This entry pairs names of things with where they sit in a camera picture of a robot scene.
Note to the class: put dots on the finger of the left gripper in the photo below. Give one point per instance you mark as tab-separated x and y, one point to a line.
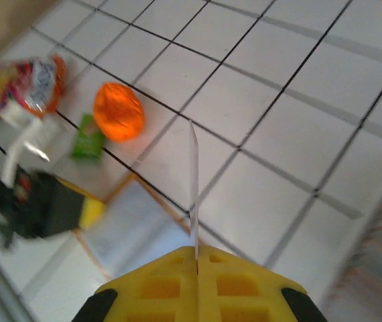
73	211

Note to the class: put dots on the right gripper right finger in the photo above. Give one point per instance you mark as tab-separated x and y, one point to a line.
244	292

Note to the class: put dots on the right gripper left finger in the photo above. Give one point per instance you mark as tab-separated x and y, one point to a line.
157	292

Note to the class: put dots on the small green packet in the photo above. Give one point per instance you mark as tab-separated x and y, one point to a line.
85	141

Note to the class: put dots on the crumpled orange wrapper ball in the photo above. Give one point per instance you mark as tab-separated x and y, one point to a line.
119	110

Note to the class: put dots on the colourful candy bag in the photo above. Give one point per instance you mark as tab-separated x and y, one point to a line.
27	84

